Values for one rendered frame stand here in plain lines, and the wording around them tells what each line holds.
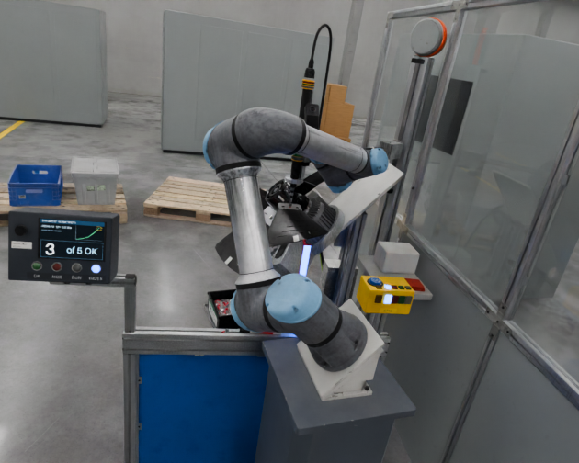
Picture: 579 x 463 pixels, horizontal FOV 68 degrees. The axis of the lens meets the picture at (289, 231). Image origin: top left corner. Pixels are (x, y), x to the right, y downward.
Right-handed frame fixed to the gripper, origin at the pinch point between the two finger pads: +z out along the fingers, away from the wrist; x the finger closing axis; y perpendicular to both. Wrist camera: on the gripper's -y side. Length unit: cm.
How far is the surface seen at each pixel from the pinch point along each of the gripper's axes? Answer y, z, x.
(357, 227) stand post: 42, 6, 32
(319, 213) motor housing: 34.2, -0.6, 12.5
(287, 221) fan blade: 32.5, -16.1, -3.3
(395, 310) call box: 50, -44, 32
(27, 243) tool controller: 32, -45, -79
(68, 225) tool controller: 27, -43, -68
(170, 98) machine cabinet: 68, 541, -95
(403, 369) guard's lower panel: 114, 0, 70
